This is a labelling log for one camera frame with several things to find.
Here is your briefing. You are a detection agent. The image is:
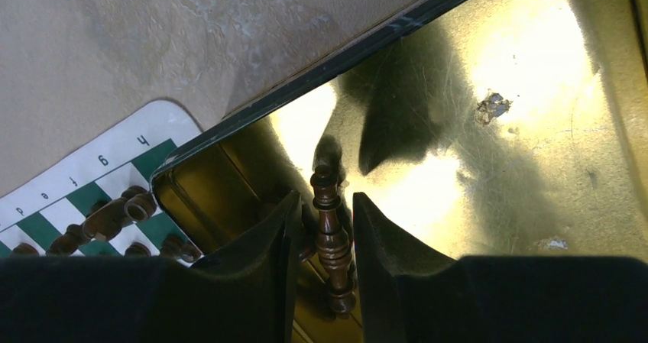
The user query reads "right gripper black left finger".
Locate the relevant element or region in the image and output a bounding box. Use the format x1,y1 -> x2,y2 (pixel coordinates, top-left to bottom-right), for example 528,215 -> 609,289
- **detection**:
1,191 -> 302,342

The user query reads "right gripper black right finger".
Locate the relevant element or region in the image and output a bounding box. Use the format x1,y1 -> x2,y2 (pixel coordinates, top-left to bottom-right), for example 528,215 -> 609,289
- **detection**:
352,193 -> 647,342

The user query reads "dark wooden king piece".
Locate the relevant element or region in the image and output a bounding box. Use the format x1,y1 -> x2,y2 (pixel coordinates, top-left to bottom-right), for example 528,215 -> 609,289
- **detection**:
310,165 -> 356,319

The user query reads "dark wooden pawn piece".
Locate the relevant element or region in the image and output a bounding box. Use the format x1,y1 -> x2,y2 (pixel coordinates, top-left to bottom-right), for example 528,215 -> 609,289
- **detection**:
124,242 -> 151,257
10,243 -> 40,257

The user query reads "dark rook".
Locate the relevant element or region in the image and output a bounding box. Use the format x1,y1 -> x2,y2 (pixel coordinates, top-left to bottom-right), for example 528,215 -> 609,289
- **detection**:
121,186 -> 157,222

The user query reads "dark wooden knight piece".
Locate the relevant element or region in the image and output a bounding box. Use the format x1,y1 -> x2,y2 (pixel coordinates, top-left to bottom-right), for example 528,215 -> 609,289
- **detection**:
82,198 -> 130,241

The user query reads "dark wooden bishop piece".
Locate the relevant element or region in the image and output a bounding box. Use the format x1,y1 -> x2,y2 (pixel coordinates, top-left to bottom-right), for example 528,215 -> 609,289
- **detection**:
46,224 -> 91,257

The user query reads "gold tin with dark pieces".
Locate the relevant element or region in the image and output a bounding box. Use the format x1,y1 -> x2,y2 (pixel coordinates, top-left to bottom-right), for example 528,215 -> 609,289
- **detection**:
151,0 -> 647,342

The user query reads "green white chess board mat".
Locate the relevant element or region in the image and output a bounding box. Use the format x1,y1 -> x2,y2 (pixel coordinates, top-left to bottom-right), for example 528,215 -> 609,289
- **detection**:
1,100 -> 201,257

